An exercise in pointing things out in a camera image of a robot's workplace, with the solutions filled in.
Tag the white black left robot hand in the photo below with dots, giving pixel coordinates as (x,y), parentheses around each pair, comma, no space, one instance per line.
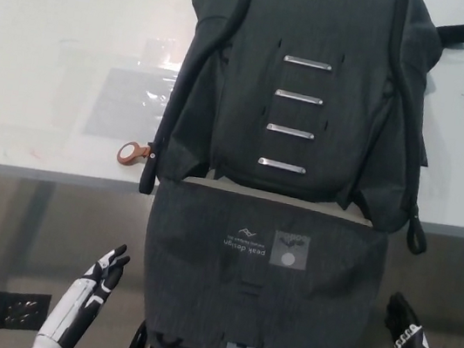
(84,296)

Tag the dark grey canvas backpack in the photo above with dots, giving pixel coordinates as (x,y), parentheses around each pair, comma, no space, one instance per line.
(289,148)

